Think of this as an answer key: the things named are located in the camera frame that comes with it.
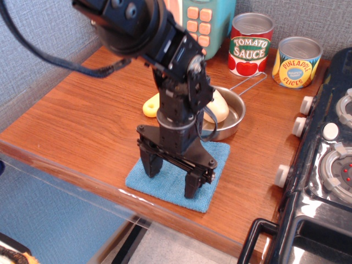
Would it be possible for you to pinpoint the black toy stove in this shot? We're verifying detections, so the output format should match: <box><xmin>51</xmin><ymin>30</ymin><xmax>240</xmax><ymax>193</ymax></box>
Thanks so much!
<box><xmin>238</xmin><ymin>48</ymin><xmax>351</xmax><ymax>263</ymax></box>

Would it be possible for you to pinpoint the small steel saucepan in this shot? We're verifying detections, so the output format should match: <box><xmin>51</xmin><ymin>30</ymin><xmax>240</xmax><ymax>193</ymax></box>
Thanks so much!
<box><xmin>211</xmin><ymin>72</ymin><xmax>267</xmax><ymax>141</ymax></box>

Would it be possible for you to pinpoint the yellow handled toy knife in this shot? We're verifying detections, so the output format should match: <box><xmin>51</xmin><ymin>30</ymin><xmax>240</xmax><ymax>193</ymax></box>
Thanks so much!
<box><xmin>142</xmin><ymin>93</ymin><xmax>160</xmax><ymax>118</ymax></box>

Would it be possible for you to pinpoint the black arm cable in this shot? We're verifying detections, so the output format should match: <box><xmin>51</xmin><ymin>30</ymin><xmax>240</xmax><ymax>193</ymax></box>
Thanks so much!
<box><xmin>0</xmin><ymin>0</ymin><xmax>132</xmax><ymax>79</ymax></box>

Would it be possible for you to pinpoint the clear acrylic barrier panel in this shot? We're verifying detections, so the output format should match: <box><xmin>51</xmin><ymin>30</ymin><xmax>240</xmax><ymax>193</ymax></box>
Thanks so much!
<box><xmin>0</xmin><ymin>140</ymin><xmax>265</xmax><ymax>264</ymax></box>

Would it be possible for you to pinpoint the blue towel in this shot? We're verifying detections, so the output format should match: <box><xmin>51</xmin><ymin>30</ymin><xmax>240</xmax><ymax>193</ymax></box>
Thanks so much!
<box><xmin>125</xmin><ymin>142</ymin><xmax>230</xmax><ymax>213</ymax></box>

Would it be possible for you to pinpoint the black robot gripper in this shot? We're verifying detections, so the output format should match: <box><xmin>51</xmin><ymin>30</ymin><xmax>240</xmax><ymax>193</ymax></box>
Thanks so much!
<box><xmin>137</xmin><ymin>111</ymin><xmax>217</xmax><ymax>199</ymax></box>

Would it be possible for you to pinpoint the tomato sauce can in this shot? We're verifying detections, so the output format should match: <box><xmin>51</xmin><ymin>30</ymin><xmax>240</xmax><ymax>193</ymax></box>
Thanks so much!
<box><xmin>228</xmin><ymin>13</ymin><xmax>274</xmax><ymax>77</ymax></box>

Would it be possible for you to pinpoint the pineapple slices can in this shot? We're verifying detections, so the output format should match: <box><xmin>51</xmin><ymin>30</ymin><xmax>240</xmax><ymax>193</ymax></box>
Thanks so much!
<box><xmin>272</xmin><ymin>36</ymin><xmax>323</xmax><ymax>89</ymax></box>

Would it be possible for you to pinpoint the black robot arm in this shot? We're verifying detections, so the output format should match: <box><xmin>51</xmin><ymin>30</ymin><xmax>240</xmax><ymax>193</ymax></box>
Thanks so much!
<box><xmin>73</xmin><ymin>1</ymin><xmax>217</xmax><ymax>199</ymax></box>

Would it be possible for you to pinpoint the teal toy microwave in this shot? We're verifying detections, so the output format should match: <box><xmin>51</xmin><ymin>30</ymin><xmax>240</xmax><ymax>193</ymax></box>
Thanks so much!
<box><xmin>164</xmin><ymin>0</ymin><xmax>237</xmax><ymax>60</ymax></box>

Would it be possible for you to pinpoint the beige toy potato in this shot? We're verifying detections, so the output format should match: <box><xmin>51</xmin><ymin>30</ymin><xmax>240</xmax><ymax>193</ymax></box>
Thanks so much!
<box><xmin>206</xmin><ymin>90</ymin><xmax>229</xmax><ymax>123</ymax></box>

